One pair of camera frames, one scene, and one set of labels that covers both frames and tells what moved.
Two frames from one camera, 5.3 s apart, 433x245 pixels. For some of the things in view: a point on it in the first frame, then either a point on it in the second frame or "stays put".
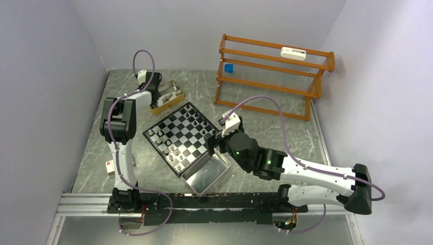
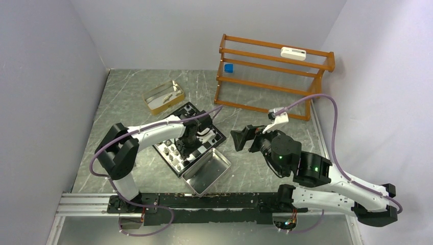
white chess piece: [172, 147] stays put
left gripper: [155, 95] -> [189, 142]
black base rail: [182, 208] stays put
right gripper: [212, 140] -> [248, 132]
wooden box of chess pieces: [171, 95] stays put
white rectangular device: [293, 53] stays put
